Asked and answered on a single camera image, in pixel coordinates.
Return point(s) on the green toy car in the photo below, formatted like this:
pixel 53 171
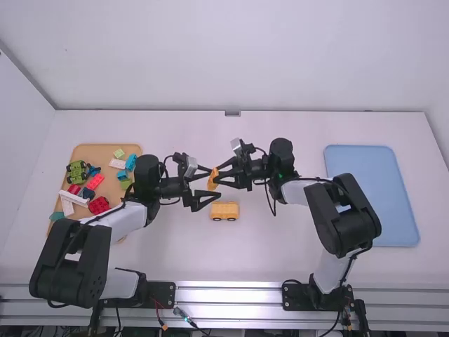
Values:
pixel 76 171

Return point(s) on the small circuit board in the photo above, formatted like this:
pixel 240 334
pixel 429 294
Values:
pixel 182 313

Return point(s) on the light green toy brick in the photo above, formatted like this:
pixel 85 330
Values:
pixel 119 153

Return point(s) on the long white toy brick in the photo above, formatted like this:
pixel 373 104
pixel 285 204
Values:
pixel 72 197

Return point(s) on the tan tray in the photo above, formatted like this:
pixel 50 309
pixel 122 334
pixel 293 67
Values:
pixel 101 151

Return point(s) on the blue mat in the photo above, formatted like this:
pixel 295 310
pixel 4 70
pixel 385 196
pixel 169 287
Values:
pixel 368 168

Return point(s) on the silver rails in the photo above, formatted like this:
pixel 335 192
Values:
pixel 228 298

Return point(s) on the yellow toy brick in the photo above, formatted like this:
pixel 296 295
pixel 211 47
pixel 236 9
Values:
pixel 212 179

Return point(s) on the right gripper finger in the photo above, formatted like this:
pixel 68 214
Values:
pixel 235 180
pixel 233 164

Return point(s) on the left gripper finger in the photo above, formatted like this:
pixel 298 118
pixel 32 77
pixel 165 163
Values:
pixel 202 174
pixel 203 200

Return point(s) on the teal toy brick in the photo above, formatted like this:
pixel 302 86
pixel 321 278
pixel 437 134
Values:
pixel 123 174
pixel 131 160
pixel 56 216

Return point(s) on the dark blue toy brick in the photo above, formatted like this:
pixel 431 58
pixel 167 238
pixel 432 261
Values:
pixel 87 193

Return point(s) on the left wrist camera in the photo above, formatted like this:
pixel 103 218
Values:
pixel 191 168

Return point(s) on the yellow toy car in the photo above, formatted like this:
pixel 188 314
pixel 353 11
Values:
pixel 224 210

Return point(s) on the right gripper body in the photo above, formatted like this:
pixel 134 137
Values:
pixel 253 168

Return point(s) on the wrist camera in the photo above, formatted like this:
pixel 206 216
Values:
pixel 237 146
pixel 191 168

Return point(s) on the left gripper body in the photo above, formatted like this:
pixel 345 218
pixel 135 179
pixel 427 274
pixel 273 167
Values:
pixel 187 196

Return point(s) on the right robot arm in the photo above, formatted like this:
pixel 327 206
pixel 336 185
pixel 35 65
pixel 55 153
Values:
pixel 350 217

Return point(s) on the light red toy brick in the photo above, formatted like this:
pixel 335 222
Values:
pixel 95 182

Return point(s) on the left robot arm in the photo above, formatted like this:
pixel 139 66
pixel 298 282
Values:
pixel 80 252

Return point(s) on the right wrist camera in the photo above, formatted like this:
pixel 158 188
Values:
pixel 237 146

